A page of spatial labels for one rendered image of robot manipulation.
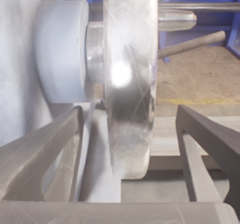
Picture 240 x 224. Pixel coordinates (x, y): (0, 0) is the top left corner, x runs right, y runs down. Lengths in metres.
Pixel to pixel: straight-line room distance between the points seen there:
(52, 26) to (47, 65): 0.03
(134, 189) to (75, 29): 0.42
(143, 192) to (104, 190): 0.26
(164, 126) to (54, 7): 0.39
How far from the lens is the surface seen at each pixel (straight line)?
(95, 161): 0.30
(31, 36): 0.17
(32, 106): 0.17
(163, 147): 0.46
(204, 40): 0.43
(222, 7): 3.00
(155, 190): 0.54
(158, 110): 0.57
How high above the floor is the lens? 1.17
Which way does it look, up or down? 35 degrees down
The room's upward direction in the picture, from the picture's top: 1 degrees counter-clockwise
